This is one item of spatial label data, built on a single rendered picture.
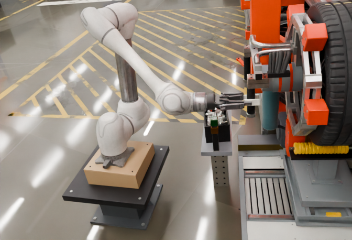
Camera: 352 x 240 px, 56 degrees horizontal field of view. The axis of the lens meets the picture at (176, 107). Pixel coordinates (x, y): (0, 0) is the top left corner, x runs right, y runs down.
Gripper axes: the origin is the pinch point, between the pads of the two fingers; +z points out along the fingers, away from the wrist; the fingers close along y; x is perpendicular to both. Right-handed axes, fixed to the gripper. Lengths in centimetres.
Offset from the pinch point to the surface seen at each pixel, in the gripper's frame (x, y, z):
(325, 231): -75, 10, 36
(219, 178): -77, -30, -19
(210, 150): -38.1, -11.7, -21.8
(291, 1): -27, -253, 58
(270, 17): 18, -60, 14
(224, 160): -61, -30, -15
